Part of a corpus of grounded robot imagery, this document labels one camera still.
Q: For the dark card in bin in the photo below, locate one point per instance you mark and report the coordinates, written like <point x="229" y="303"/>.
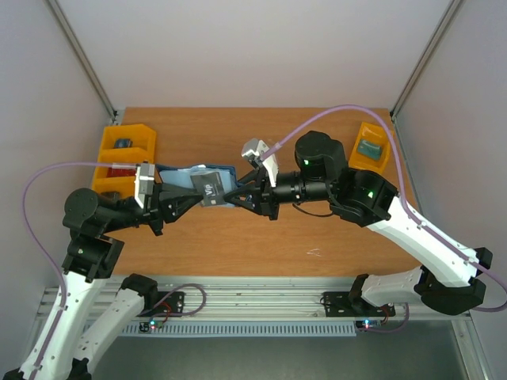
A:
<point x="111" y="195"/>

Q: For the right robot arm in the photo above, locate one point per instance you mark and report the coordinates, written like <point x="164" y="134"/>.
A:
<point x="446" y="280"/>

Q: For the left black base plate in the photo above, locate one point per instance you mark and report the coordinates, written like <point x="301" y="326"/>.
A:
<point x="174" y="304"/>

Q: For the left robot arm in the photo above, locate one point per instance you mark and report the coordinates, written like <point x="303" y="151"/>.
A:
<point x="65" y="348"/>

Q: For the controller board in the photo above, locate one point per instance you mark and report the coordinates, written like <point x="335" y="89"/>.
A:
<point x="368" y="324"/>
<point x="150" y="326"/>

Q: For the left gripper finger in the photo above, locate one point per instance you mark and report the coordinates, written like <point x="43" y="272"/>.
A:
<point x="174" y="207"/>
<point x="170" y="190"/>

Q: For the yellow bin near left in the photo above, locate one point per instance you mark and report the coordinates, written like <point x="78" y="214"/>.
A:
<point x="125" y="186"/>

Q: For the yellow bin middle left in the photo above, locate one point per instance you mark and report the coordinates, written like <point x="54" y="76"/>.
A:
<point x="120" y="156"/>

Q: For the right controller board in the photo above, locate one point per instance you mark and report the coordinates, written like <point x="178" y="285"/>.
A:
<point x="368" y="324"/>

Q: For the grey slotted cable duct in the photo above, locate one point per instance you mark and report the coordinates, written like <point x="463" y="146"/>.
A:
<point x="225" y="329"/>

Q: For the black VIP credit card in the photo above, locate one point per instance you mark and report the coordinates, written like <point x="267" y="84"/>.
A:
<point x="209" y="184"/>

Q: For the blue card holder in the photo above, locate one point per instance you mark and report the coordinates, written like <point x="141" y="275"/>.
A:
<point x="180" y="176"/>

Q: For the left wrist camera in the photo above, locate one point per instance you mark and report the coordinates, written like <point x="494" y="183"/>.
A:
<point x="143" y="183"/>

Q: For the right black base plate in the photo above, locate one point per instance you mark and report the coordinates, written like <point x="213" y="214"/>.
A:
<point x="337" y="304"/>

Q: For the blue card in bin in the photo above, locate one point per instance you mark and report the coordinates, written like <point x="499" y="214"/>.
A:
<point x="122" y="144"/>

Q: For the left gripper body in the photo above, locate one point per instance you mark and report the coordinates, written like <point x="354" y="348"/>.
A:
<point x="154" y="210"/>

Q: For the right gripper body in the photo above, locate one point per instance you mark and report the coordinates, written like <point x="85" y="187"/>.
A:
<point x="265" y="196"/>

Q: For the teal card in bin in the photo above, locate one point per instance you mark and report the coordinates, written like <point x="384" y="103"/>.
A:
<point x="369" y="149"/>

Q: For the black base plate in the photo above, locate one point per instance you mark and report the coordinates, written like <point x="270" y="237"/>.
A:
<point x="174" y="304"/>
<point x="337" y="304"/>

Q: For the yellow bin right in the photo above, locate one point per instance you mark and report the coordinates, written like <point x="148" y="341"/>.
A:
<point x="373" y="133"/>

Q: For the left controller board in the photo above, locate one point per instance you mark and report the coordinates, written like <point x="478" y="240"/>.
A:
<point x="150" y="326"/>

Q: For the red card in bin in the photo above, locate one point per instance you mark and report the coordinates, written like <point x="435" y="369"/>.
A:
<point x="120" y="172"/>

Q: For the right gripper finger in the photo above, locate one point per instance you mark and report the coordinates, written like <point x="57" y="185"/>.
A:
<point x="243" y="198"/>
<point x="253" y="179"/>

